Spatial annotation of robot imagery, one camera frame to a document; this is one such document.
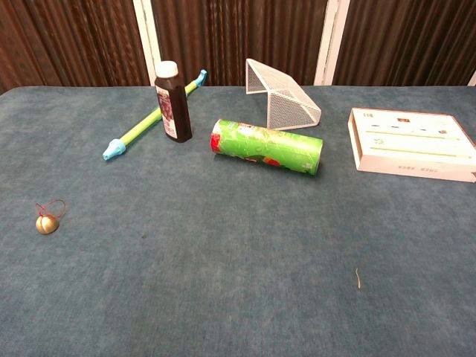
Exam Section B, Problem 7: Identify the golden bell with red string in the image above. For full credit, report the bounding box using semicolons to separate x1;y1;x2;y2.
35;199;67;236

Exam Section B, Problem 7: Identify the green chip can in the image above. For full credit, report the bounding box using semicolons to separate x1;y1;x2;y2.
210;118;324;176

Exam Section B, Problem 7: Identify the blue table cloth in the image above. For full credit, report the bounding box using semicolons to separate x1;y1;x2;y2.
0;85;476;357

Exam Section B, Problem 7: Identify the white mesh metal stand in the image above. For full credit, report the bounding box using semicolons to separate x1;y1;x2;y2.
245;57;322;132

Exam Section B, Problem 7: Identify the dark juice bottle white cap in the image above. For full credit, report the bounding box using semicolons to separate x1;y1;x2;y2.
153;60;193;144

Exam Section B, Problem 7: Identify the green blue water squirter tube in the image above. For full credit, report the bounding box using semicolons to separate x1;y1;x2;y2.
102;68;208;162

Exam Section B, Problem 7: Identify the brown pleated screen panel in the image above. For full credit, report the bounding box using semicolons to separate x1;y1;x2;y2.
0;0;150;94
150;0;329;87
332;0;476;87

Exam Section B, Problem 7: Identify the white flat gift box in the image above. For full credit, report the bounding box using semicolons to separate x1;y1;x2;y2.
347;107;476;184

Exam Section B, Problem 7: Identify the white screen frame post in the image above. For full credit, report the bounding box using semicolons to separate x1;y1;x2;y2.
132;0;163;86
313;0;351;87

